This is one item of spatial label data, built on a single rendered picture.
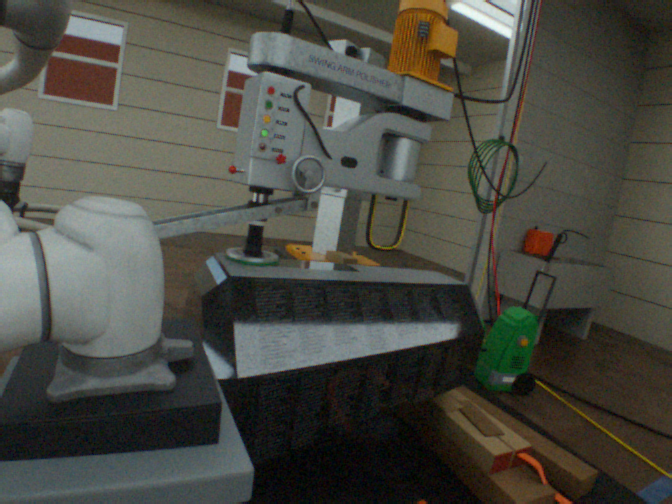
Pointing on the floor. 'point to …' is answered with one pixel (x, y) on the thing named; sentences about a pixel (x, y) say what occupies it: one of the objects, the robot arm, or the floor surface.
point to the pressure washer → (511, 348)
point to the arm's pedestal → (136, 473)
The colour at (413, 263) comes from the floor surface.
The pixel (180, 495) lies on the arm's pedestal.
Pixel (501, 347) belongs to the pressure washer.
